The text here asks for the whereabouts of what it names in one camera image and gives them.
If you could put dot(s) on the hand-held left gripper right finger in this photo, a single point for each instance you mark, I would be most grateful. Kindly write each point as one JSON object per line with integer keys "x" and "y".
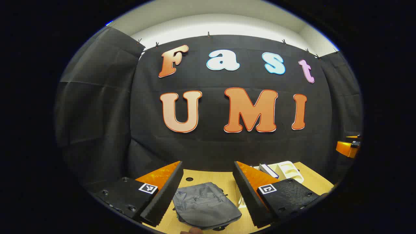
{"x": 248, "y": 198}

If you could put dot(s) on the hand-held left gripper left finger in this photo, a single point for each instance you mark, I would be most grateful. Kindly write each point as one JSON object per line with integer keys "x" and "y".
{"x": 165, "y": 195}

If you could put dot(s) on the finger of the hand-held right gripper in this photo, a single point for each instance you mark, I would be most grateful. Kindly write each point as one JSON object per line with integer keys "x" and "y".
{"x": 344, "y": 149}
{"x": 354, "y": 136}

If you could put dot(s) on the night scene cover book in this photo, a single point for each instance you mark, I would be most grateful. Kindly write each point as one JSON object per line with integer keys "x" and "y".
{"x": 268, "y": 170}

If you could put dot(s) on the grey schoolbag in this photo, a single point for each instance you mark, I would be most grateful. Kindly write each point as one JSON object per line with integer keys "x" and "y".
{"x": 204, "y": 204}

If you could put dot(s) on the white bookshelf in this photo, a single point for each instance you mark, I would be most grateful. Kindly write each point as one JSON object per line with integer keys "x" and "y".
{"x": 289, "y": 169}

